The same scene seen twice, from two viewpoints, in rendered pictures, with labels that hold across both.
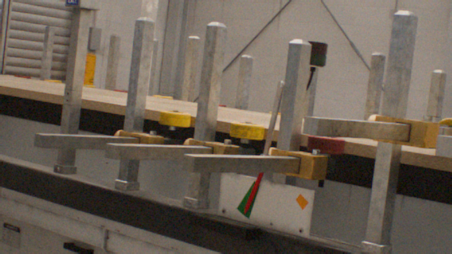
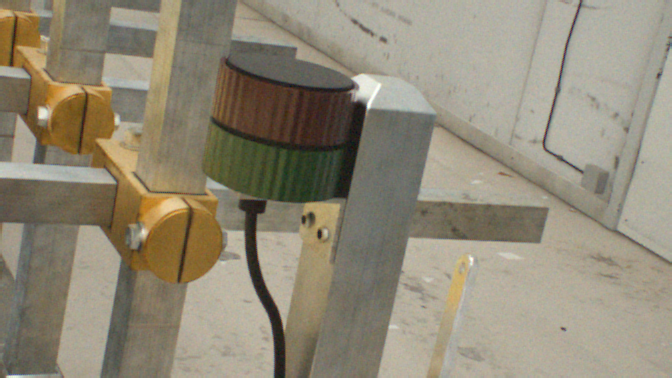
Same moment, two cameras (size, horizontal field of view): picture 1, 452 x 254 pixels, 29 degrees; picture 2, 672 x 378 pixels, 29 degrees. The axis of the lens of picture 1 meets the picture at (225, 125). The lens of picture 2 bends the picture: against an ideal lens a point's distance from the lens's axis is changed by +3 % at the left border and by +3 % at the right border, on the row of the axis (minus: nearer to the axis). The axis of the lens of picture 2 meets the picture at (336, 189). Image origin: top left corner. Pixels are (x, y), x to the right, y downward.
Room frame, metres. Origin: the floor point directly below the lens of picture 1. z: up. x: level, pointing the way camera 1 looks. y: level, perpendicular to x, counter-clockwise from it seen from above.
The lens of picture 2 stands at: (2.42, 0.04, 1.22)
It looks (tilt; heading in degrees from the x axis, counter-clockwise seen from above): 16 degrees down; 200
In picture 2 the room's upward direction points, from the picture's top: 12 degrees clockwise
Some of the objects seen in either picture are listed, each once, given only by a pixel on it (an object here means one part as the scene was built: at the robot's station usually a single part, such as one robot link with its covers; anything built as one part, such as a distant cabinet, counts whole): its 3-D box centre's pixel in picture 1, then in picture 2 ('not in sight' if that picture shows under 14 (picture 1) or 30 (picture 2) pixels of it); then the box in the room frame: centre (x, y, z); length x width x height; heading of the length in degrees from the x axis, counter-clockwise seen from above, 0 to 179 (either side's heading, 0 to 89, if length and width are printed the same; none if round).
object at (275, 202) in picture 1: (263, 203); not in sight; (1.90, -0.10, 0.75); 0.26 x 0.01 x 0.10; 47
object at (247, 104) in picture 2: (313, 48); (285, 98); (1.93, -0.17, 1.10); 0.06 x 0.06 x 0.02
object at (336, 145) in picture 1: (323, 160); not in sight; (1.92, -0.22, 0.85); 0.08 x 0.08 x 0.11
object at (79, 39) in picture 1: (72, 91); not in sight; (2.41, 0.42, 0.93); 0.05 x 0.05 x 0.45; 47
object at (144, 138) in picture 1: (138, 142); not in sight; (2.22, 0.21, 0.82); 0.14 x 0.06 x 0.05; 47
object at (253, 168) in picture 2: (312, 59); (274, 154); (1.93, -0.17, 1.07); 0.06 x 0.06 x 0.02
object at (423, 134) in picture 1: (401, 131); (152, 208); (1.71, -0.34, 0.95); 0.14 x 0.06 x 0.05; 47
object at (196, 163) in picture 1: (264, 164); not in sight; (1.78, -0.09, 0.84); 0.43 x 0.03 x 0.04; 137
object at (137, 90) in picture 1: (134, 112); not in sight; (2.23, 0.23, 0.90); 0.04 x 0.04 x 0.48; 47
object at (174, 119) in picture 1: (173, 132); not in sight; (2.28, 0.13, 0.85); 0.08 x 0.08 x 0.11
